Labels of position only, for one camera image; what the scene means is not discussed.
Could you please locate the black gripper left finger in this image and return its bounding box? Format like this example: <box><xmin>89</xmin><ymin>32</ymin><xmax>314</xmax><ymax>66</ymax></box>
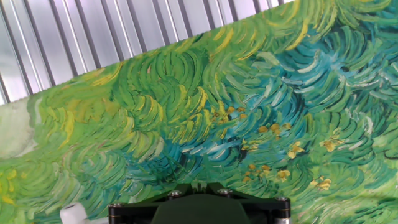
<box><xmin>108</xmin><ymin>182</ymin><xmax>200</xmax><ymax>224</ymax></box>

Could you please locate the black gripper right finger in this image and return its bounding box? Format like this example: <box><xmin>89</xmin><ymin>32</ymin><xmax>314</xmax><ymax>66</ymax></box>
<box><xmin>198</xmin><ymin>182</ymin><xmax>292</xmax><ymax>224</ymax></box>

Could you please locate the green painted print tablecloth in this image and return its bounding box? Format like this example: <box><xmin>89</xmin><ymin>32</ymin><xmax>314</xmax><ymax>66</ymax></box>
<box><xmin>0</xmin><ymin>0</ymin><xmax>398</xmax><ymax>224</ymax></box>

